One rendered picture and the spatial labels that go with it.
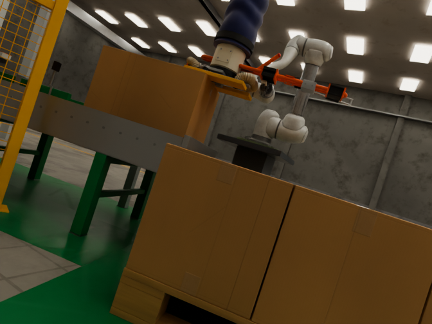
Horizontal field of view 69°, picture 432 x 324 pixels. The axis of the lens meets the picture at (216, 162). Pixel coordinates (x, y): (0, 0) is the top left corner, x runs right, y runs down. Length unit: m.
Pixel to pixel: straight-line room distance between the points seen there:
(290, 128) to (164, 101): 1.07
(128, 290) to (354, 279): 0.64
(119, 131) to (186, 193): 0.69
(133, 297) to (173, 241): 0.21
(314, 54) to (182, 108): 1.17
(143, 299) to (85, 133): 0.89
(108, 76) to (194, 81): 0.48
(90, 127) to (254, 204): 0.98
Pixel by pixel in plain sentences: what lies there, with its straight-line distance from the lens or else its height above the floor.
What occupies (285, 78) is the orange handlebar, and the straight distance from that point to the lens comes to 1.72.
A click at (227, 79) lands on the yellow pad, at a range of 1.64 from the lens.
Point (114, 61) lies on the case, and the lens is 1.84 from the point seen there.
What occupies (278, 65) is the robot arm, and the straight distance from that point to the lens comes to 2.30.
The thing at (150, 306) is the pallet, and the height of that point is 0.07.
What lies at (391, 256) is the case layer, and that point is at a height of 0.44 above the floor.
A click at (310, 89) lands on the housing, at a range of 1.69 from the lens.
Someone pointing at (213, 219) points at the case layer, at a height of 0.37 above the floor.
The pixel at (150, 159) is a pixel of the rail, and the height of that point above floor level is 0.45.
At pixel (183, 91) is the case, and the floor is 0.82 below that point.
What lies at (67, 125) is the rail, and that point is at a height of 0.48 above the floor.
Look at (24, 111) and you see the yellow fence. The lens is 1.72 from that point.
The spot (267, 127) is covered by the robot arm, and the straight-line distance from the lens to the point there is 2.40.
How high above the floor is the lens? 0.53
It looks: level
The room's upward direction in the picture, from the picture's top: 18 degrees clockwise
